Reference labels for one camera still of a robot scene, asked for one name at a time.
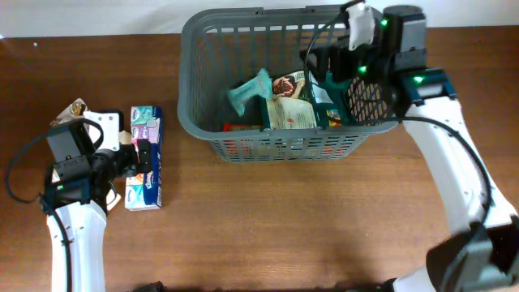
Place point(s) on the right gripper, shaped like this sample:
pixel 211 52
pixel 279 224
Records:
pixel 340 50

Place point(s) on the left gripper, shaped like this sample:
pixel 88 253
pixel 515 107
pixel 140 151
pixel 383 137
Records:
pixel 130 162

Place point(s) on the blue tissue multipack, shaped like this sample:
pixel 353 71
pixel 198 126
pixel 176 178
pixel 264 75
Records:
pixel 143 191

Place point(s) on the green food bag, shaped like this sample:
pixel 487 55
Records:
pixel 299 101

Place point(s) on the small teal wipes packet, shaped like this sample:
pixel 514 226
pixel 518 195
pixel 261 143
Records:
pixel 260 85

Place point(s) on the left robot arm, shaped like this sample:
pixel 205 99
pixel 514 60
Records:
pixel 74 200

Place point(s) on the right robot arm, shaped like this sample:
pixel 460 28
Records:
pixel 388 48

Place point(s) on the crumpled brown paper bag lower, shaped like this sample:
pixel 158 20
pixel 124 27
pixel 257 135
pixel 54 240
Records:
pixel 112 199

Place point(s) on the crumpled brown paper bag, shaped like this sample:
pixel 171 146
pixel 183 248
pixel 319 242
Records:
pixel 76 110
pixel 112 199

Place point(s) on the crumpled brown paper bag upper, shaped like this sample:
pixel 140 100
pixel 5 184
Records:
pixel 76 110

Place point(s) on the grey plastic basket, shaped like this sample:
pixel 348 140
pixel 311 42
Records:
pixel 224 48

